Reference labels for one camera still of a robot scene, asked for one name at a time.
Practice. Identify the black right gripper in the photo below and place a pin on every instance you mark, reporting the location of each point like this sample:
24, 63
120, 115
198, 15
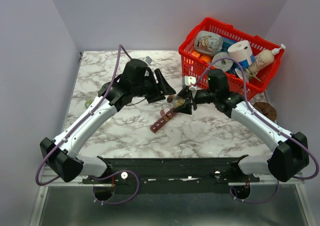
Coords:
186, 107

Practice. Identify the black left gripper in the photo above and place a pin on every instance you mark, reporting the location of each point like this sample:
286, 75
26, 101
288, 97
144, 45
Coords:
157, 94

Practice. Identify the clear bottle yellow pills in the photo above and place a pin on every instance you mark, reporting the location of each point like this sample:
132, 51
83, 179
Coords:
175, 101

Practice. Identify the red weekly pill organizer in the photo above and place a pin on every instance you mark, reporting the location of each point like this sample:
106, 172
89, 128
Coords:
165, 117

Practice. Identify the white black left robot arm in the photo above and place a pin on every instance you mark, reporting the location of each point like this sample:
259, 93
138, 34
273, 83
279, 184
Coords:
61, 152

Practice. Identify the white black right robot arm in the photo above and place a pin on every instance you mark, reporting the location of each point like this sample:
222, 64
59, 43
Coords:
288, 150

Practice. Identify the red plastic basket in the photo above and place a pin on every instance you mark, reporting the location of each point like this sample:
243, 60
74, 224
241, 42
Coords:
193, 66

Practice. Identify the orange snack box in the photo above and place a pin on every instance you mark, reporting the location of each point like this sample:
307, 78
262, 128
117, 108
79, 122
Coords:
196, 54

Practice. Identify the orange ball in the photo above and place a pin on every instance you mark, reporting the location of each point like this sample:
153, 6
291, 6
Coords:
206, 58

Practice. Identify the grey wrapped small paper roll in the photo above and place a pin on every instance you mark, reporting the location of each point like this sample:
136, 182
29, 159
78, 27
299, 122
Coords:
221, 62

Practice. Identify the grey wrapped printed paper roll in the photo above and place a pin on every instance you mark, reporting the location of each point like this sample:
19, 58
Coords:
208, 43

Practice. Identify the white paper plate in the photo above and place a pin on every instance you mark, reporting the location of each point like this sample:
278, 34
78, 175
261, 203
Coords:
245, 76

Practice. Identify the blue box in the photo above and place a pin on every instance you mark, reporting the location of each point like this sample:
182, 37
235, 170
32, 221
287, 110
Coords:
227, 42

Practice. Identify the white toilet roll blue tape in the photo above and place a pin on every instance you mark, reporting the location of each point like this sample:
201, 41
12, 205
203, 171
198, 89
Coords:
241, 51

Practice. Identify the brown round object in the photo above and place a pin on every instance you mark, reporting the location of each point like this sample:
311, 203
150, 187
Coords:
266, 109

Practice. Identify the cream lotion pump bottle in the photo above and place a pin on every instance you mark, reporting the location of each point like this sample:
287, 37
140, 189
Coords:
264, 59

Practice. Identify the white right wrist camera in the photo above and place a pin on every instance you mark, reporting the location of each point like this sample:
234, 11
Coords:
188, 82

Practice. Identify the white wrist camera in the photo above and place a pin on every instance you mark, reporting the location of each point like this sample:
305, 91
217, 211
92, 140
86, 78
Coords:
148, 60
188, 82

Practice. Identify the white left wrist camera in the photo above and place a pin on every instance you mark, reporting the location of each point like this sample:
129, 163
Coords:
148, 60

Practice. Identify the black metal base frame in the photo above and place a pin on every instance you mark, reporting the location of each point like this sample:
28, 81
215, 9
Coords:
171, 175

